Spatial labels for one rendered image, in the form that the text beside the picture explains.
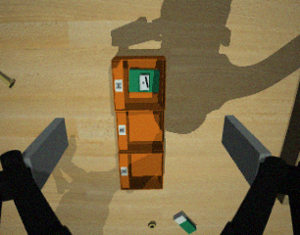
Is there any orange three-compartment bin rack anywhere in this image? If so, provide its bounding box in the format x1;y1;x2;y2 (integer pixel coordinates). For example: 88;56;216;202
111;56;167;190

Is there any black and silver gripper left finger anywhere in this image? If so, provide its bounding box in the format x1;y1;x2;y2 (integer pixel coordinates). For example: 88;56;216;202
0;117;73;235

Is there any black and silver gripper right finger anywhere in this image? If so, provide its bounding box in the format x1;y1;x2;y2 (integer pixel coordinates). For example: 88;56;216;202
220;116;300;235

